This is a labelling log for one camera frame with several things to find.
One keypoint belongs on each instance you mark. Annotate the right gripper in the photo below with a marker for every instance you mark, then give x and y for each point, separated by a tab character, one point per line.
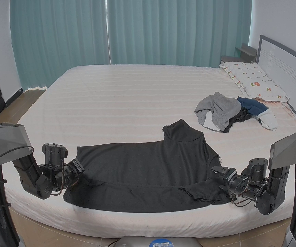
234	183

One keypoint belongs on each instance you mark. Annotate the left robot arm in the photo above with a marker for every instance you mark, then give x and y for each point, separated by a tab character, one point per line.
29	174

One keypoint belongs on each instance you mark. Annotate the grey bedside table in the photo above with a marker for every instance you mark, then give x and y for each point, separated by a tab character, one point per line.
247	50

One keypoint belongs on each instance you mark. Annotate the white printed pillow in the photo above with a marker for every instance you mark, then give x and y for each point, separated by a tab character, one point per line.
256	80

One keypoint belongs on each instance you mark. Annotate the black T-shirt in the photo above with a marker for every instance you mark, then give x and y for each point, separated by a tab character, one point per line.
142	168

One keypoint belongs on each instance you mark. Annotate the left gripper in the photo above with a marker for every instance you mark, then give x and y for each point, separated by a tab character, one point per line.
72	174

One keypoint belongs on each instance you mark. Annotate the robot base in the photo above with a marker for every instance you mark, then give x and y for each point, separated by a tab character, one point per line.
137	242

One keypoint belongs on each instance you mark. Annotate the blue-green curtain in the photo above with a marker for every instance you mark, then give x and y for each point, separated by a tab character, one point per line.
179	24
60	35

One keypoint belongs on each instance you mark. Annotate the bed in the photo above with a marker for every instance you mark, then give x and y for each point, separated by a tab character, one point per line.
137	96

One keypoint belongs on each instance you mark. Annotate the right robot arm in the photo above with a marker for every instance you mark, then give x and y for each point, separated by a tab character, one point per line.
274	197

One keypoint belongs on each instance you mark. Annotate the pile of clothes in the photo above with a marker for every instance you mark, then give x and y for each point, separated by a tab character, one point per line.
225	107

